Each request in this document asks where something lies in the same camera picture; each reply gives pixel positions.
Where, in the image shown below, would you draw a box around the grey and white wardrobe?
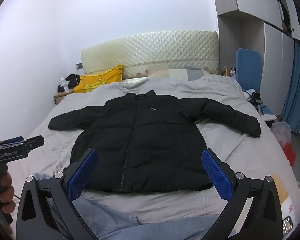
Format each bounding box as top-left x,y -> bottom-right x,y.
210,0 -> 300,123

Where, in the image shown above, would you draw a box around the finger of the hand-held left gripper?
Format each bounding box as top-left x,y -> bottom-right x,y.
23,135 -> 45,153
1,136 -> 25,144

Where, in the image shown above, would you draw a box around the bed with grey sheet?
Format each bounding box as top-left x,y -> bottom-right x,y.
9,75 -> 300,240

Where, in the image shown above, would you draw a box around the clear plastic bag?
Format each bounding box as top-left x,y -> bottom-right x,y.
271,121 -> 292,147

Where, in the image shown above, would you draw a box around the yellow pillow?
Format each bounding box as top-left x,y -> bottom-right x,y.
74,64 -> 124,93

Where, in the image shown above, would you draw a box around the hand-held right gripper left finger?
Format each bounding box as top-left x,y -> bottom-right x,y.
16,148 -> 99,240

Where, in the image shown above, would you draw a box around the person's left hand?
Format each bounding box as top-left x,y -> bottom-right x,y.
0,172 -> 16,221

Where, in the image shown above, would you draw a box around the red plastic bag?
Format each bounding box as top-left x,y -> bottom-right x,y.
282,142 -> 297,167

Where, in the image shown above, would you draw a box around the person's light blue jeans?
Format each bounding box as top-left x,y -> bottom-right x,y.
35,172 -> 230,240

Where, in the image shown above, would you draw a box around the cream quilted headboard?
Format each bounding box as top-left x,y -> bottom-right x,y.
80,31 -> 220,80

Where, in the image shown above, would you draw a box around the cream printed bag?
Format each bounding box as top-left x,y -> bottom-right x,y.
271,175 -> 298,220

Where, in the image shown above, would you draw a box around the black puffer jacket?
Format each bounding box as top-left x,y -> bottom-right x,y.
48,89 -> 262,193

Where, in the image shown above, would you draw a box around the smartphone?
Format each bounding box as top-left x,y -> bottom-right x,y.
281,216 -> 294,237

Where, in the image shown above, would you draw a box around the blue folded mat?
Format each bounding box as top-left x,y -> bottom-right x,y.
235,48 -> 262,94

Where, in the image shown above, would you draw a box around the blue curtain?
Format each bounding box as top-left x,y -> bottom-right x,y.
281,40 -> 300,134

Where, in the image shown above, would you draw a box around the group of cosmetic bottles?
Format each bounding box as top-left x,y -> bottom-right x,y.
221,66 -> 237,77

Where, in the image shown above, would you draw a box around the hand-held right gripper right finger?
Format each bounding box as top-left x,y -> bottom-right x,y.
201,148 -> 283,240

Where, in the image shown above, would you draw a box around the black bag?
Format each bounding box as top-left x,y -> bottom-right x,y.
58,74 -> 81,93

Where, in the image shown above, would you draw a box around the wooden nightstand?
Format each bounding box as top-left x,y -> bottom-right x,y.
54,91 -> 72,105

